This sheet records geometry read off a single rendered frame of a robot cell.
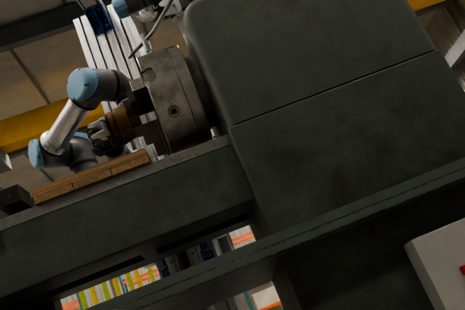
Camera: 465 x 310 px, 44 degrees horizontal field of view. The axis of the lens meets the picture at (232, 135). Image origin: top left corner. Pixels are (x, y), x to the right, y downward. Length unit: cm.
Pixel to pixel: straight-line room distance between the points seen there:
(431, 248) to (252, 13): 75
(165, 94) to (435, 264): 79
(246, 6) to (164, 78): 30
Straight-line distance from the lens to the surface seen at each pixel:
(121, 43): 273
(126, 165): 147
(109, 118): 168
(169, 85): 156
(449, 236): 136
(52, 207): 150
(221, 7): 159
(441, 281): 133
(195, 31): 156
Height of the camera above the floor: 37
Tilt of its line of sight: 19 degrees up
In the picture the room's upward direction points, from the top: 23 degrees counter-clockwise
